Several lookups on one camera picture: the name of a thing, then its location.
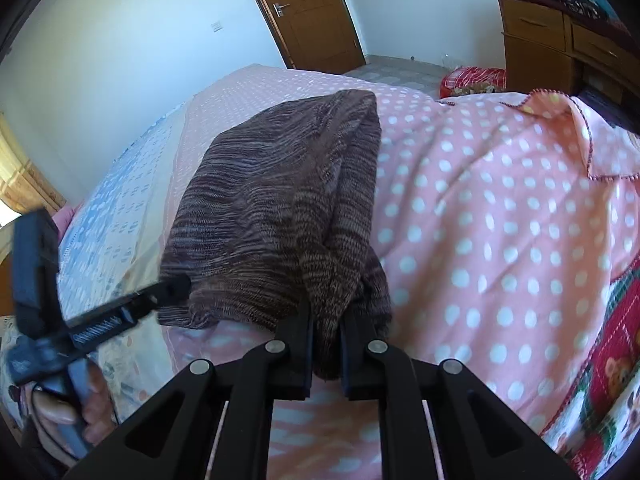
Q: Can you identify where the brown knit sweater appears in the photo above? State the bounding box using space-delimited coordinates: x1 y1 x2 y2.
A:
157 89 392 380

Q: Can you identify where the person's left hand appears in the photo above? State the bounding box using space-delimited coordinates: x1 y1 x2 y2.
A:
27 361 116 465

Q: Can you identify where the blue and pink bedsheet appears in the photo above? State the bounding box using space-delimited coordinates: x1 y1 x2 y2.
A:
0 63 452 480

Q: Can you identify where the red cartoon print quilt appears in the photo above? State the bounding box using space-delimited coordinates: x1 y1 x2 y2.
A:
541 266 639 479

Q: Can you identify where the yellow patterned curtain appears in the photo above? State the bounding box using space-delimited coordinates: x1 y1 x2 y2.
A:
0 115 66 214

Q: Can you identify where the pink polka dot garment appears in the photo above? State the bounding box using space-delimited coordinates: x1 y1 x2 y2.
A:
269 86 640 480

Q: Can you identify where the brown wooden door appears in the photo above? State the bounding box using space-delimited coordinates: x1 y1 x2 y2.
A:
256 0 366 75

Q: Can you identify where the red plaid bag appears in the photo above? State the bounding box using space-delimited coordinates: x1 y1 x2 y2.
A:
439 66 506 99

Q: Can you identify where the brown wooden dresser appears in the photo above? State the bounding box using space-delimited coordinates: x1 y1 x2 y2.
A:
498 0 639 132

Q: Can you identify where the silver door handle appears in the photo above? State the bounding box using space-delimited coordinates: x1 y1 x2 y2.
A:
273 3 290 18

